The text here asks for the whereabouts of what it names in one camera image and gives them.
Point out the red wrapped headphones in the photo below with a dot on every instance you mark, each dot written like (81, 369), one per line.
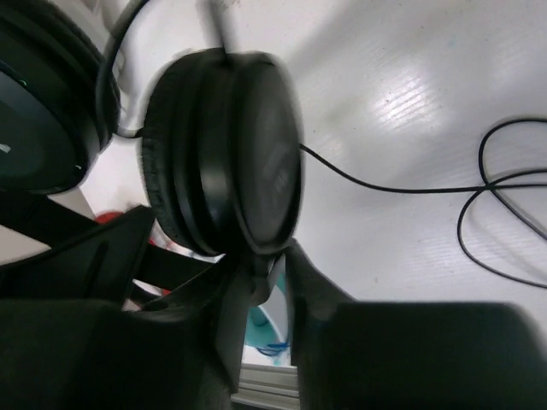
(107, 216)

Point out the black wired headphones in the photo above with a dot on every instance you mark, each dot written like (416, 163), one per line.
(221, 148)

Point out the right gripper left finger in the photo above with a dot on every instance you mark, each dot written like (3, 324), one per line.
(67, 342)

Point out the aluminium rail frame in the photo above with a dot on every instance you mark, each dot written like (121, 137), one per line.
(267, 387)

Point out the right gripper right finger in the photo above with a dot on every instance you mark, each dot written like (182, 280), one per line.
(351, 354)

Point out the teal white headphones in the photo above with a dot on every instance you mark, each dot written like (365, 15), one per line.
(268, 329)

